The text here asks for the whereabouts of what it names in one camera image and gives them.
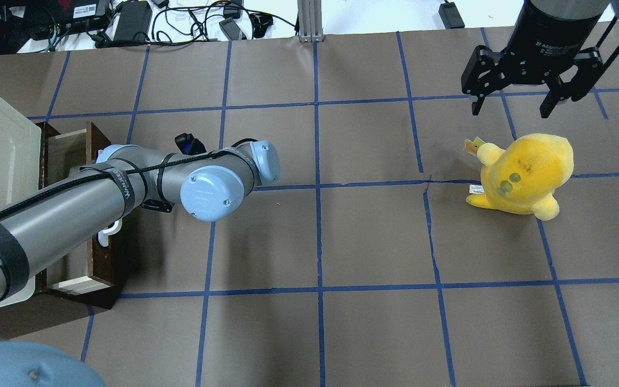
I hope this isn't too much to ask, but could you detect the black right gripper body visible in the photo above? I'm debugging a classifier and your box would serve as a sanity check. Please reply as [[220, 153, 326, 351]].
[[497, 1, 610, 87]]

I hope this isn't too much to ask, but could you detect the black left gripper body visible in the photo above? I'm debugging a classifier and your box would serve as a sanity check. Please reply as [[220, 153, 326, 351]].
[[140, 198, 175, 213]]

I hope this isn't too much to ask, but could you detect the white drawer handle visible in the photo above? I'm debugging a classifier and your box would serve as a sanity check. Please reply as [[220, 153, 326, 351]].
[[96, 219, 123, 248]]

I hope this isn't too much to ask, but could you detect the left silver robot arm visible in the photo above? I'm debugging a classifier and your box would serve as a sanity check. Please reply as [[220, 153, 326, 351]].
[[0, 139, 282, 302]]

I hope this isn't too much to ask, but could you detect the yellow dinosaur plush toy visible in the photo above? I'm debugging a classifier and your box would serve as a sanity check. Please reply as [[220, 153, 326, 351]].
[[463, 134, 574, 221]]

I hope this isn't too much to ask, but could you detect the black power adapter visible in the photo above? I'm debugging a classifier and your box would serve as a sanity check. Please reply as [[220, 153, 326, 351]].
[[112, 1, 152, 44]]

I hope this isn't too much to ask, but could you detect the aluminium frame post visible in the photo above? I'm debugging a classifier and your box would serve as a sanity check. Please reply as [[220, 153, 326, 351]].
[[297, 0, 325, 42]]

